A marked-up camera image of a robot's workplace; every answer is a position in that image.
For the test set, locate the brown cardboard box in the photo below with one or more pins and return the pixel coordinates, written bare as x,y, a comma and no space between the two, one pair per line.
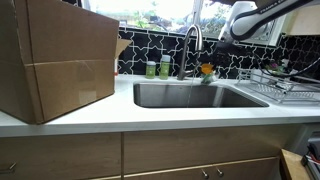
66,60

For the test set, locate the round metal cabinet knob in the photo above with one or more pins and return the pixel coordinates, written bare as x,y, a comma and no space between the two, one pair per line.
219,172
205,173

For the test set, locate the tall green soap bottle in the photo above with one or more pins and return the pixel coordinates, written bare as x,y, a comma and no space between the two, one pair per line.
164,68

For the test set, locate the stainless steel sink basin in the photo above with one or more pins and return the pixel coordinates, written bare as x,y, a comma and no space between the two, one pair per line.
213,96

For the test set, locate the green sponge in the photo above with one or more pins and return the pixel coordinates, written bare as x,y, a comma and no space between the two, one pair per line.
208,79

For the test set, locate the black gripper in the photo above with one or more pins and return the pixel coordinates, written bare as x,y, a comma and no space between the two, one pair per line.
226,55

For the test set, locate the kitchen window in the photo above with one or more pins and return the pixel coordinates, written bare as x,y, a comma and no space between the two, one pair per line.
160,13

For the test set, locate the small orange bowl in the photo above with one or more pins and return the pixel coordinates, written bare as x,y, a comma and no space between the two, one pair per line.
206,68

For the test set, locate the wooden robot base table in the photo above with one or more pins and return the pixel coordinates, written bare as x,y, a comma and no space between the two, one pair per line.
293,166

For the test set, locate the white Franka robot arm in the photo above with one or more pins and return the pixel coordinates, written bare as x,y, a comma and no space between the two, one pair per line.
260,16

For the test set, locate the wooden base cabinet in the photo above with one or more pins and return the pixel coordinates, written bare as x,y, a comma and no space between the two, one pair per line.
166,153

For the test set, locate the brushed steel gooseneck faucet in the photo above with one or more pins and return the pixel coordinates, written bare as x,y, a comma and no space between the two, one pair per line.
186,50

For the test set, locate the small pink flower plant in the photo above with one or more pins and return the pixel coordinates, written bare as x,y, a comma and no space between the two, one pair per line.
274,68

